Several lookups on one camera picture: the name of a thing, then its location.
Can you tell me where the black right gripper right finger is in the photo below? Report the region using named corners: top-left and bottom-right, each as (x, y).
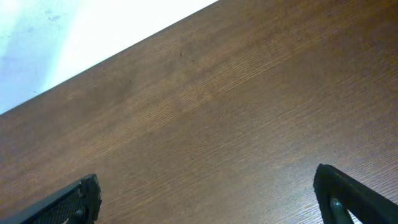
top-left (313, 164), bottom-right (397, 224)

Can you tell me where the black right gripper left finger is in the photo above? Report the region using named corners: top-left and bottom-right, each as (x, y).
top-left (1, 174), bottom-right (102, 224)

